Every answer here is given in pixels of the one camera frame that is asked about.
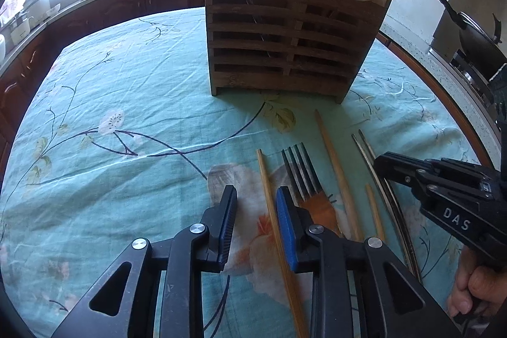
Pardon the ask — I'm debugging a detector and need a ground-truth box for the teal floral tablecloth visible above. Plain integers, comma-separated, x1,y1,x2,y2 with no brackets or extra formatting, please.
0,7,500,338

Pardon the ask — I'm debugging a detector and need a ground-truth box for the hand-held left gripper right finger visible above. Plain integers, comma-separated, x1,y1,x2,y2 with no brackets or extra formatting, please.
276,185,462,338

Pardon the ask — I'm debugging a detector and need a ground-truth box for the metal fork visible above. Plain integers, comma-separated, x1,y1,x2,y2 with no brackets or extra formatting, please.
281,143,345,239

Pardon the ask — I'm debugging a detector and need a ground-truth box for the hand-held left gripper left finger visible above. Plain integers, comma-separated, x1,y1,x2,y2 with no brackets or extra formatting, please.
51,184,238,338

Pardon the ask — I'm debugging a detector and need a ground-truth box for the ridged bamboo chopstick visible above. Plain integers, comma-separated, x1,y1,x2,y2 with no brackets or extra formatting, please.
256,149,310,338

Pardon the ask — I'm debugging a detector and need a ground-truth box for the metal chopstick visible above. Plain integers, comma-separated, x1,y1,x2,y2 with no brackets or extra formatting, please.
352,133,420,283
358,129,422,279

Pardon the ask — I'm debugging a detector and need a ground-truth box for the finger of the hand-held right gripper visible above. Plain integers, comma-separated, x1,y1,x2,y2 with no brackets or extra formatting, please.
373,152,496,184
404,169,488,204

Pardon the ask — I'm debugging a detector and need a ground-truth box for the white lidded pot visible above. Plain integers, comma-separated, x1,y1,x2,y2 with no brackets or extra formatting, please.
22,0,62,26

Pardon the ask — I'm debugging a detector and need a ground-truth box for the person's right hand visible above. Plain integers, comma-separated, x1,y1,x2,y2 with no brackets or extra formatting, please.
447,245,507,323

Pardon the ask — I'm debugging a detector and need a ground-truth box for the gas stove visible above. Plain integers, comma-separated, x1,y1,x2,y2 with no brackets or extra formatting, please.
447,49,507,107

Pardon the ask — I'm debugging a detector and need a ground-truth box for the wooden slatted utensil holder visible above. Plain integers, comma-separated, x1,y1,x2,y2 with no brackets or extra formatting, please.
204,0,394,104

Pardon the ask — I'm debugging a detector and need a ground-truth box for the plain wooden chopstick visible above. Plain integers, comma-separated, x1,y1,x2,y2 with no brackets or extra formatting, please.
364,183,386,241
315,109,363,241

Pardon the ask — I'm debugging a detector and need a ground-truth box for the black wok with handle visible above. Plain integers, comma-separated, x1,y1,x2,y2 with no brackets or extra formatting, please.
418,0,507,67

